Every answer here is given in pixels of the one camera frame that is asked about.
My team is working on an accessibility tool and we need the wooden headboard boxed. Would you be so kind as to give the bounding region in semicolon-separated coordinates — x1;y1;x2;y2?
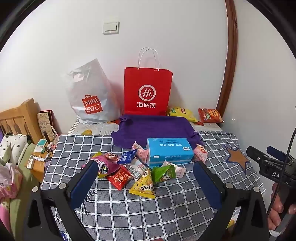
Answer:
0;98;43;144

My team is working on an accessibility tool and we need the brown wooden door frame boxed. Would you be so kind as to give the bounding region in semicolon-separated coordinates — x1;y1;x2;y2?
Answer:
216;0;238;116

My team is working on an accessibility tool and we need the red snack packet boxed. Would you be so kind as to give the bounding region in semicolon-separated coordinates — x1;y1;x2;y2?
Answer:
107;166;133;191

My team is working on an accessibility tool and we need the orange snack bag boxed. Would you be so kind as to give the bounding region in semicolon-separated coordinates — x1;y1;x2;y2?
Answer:
198;108;224;124

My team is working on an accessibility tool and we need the red paper bag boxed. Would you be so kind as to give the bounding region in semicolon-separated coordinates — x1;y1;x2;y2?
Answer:
124;47;173;116

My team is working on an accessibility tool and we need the patterned book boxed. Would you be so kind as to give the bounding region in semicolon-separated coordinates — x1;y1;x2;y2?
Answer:
37;110;58;142

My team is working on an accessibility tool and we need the green blanket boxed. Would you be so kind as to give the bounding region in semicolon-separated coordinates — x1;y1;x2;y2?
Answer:
0;143;45;235

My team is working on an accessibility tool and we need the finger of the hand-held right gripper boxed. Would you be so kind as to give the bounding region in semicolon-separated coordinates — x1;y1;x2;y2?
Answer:
246;146;270;168
266;146;290;161

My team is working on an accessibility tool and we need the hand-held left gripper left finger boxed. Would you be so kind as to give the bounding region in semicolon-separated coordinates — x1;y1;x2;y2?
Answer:
23;160;100;241

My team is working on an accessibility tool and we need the large yellow snack bag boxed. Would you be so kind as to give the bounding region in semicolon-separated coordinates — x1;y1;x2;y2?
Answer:
167;107;198;123

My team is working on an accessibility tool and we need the small blue snack packet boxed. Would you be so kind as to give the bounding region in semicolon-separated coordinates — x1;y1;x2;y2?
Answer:
117;149;138;165

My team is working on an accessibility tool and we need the white floral pillow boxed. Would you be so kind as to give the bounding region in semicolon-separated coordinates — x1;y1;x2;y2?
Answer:
0;134;29;165

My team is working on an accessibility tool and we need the pink purple snack packet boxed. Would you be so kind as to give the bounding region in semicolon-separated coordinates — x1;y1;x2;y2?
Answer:
91;152;121;179

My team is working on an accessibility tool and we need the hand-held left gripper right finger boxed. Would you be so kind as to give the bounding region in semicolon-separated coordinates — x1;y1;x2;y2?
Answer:
193;160;270;241

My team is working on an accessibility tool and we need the pink candy packet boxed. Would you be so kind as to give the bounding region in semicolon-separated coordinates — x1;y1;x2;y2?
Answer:
132;141;149;163
193;144;208;164

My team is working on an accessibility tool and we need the blue tissue box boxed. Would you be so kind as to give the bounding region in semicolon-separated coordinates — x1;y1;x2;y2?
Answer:
146;138;195;166

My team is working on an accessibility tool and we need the yellow triangular snack packet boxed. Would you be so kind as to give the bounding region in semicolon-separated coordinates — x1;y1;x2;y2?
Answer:
129;168;156;199

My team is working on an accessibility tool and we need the white wall switch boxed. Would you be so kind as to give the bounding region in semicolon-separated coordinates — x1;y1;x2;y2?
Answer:
102;21;120;35

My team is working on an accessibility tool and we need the green triangular snack packet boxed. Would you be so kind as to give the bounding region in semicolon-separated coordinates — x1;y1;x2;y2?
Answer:
151;165;176;186

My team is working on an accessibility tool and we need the wooden bedside table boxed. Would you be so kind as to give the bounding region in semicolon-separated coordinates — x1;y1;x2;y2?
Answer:
31;142;55;184

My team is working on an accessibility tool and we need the white bear print packet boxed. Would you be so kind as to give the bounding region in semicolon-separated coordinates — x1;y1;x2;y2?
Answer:
126;160;149;181

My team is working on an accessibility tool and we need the person's right hand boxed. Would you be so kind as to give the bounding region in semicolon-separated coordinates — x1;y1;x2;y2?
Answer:
268;183;294;231

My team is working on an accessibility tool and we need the white plastic bag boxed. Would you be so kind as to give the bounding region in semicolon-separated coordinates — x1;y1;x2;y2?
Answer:
65;58;123;124

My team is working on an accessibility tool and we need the black cable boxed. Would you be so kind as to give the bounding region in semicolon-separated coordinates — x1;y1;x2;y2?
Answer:
267;128;296;222

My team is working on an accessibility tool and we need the grey checked tablecloth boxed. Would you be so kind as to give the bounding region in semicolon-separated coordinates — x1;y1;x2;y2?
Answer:
40;131;266;241

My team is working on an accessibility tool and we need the pink plastic bag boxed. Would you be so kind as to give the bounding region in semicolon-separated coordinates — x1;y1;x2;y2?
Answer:
0;162;23;200

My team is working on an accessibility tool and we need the purple cloth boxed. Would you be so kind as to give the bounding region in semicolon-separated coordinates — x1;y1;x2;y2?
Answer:
111;114;206;149

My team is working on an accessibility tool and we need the teal white box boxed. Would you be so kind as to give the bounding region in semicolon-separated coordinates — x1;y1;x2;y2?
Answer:
33;138;47;153

